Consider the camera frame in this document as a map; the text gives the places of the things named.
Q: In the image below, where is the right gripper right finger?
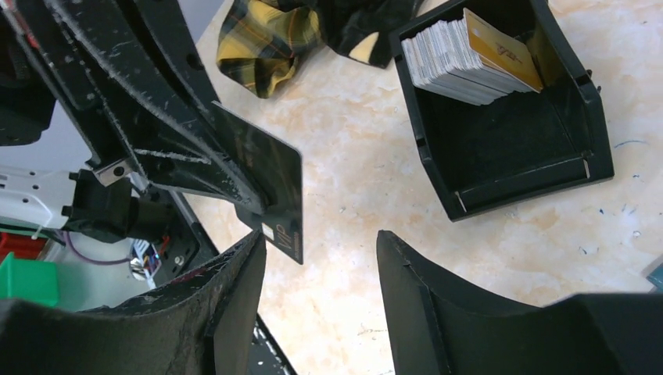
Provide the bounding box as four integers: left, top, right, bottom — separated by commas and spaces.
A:
376, 230, 662, 374

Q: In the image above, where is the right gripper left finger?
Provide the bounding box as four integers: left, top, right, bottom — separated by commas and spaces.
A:
1, 231, 267, 374

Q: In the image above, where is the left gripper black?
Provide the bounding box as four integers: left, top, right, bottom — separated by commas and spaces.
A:
1, 1, 264, 213

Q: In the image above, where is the black VIP card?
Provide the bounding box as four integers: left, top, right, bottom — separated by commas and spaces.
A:
212, 101, 304, 265

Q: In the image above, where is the black card box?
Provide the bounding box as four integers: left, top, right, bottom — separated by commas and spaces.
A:
389, 0, 615, 221

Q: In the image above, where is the blue card holder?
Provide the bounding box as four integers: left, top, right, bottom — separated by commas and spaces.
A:
644, 256, 662, 293

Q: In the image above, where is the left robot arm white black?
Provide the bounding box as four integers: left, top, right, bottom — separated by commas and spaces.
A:
1, 1, 269, 242

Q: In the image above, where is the stack of white cards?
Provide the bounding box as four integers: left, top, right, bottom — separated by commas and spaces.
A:
401, 17, 535, 105

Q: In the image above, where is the gold card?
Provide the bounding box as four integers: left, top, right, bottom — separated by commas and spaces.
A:
463, 8, 543, 93

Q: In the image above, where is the yellow black plaid cloth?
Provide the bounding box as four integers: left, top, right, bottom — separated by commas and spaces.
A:
216, 1, 324, 98

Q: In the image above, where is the green plastic bin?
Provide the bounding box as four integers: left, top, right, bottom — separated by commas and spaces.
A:
1, 252, 60, 307

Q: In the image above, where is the red plastic bin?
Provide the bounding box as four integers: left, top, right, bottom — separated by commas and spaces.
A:
1, 232, 48, 261

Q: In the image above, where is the black floral plush blanket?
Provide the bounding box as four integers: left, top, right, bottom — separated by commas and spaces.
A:
273, 1, 423, 69

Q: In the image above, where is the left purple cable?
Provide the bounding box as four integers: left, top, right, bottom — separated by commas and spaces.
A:
63, 230, 136, 267

